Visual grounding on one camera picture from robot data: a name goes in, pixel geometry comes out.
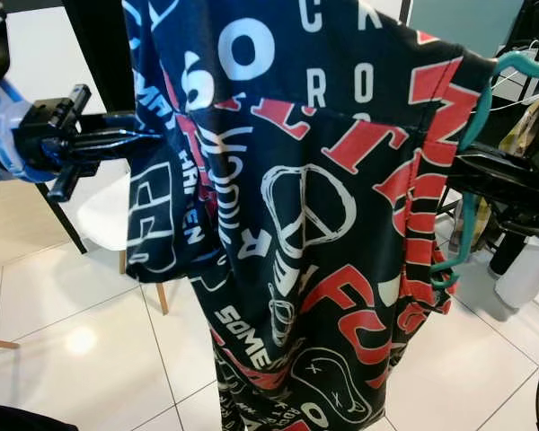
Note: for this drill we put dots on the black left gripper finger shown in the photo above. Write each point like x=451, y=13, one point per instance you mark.
x=126, y=133
x=121, y=151

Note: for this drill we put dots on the teal green plastic hanger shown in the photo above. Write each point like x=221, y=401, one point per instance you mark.
x=521, y=63

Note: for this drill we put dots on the red black printed garment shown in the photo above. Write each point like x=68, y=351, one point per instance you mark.
x=305, y=224

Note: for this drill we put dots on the olive plaid garment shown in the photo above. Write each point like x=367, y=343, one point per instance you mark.
x=530, y=117

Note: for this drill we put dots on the white satin garment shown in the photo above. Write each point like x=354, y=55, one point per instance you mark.
x=525, y=269

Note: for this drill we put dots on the black door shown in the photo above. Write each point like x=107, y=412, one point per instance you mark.
x=99, y=45

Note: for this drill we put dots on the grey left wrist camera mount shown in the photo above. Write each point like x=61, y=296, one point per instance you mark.
x=4, y=130

